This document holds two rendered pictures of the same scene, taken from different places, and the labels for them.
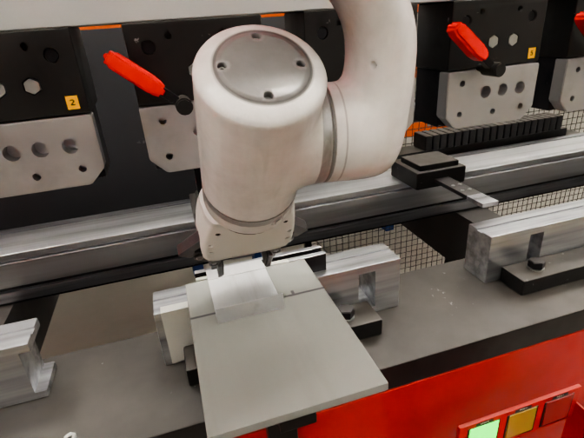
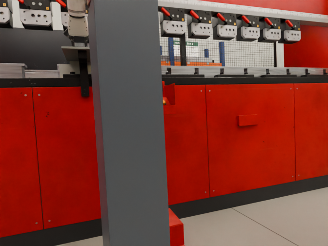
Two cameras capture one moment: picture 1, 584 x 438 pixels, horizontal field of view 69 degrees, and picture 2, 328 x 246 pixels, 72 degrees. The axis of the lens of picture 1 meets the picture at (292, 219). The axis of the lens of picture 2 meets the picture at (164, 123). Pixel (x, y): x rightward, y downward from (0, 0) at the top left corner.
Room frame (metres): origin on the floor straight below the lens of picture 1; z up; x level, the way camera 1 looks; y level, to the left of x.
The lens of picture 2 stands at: (-0.82, -0.31, 0.68)
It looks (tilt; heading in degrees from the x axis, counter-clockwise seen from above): 3 degrees down; 357
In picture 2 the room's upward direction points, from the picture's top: 3 degrees counter-clockwise
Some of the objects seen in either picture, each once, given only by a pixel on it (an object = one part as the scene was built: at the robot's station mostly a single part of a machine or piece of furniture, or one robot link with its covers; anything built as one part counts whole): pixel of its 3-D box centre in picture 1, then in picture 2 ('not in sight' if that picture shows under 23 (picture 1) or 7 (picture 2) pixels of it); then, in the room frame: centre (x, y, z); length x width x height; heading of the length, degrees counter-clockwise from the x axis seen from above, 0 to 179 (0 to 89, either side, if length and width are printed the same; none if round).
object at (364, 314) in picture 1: (285, 340); (91, 77); (0.51, 0.02, 0.89); 0.30 x 0.05 x 0.03; 105
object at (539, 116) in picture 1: (489, 130); not in sight; (1.15, -0.56, 1.02); 0.44 x 0.06 x 0.04; 105
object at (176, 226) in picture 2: not in sight; (160, 232); (0.30, -0.32, 0.06); 0.25 x 0.20 x 0.12; 15
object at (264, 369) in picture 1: (268, 328); (82, 54); (0.42, 0.04, 1.00); 0.26 x 0.18 x 0.01; 15
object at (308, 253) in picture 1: (262, 269); not in sight; (0.57, 0.05, 0.98); 0.20 x 0.03 x 0.03; 105
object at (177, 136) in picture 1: (201, 92); (75, 15); (0.55, 0.10, 1.26); 0.15 x 0.09 x 0.17; 105
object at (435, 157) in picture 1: (447, 178); not in sight; (0.84, -0.33, 1.01); 0.26 x 0.12 x 0.05; 15
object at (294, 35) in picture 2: not in sight; (289, 31); (0.97, -1.44, 1.26); 0.15 x 0.09 x 0.17; 105
